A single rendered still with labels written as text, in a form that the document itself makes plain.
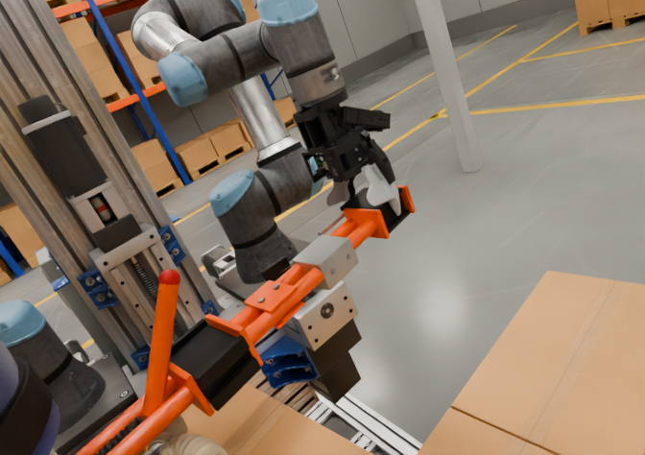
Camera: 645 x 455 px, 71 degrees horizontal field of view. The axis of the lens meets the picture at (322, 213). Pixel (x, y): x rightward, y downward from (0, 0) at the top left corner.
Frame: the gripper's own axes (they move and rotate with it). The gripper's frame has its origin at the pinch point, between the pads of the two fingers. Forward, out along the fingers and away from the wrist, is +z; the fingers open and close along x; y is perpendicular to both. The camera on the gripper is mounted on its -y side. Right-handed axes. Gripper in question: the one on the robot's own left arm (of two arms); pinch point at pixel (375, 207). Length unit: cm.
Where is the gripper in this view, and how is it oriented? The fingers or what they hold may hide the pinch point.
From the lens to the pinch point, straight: 74.6
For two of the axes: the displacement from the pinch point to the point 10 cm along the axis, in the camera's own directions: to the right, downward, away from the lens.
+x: 6.8, 0.2, -7.4
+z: 3.7, 8.6, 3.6
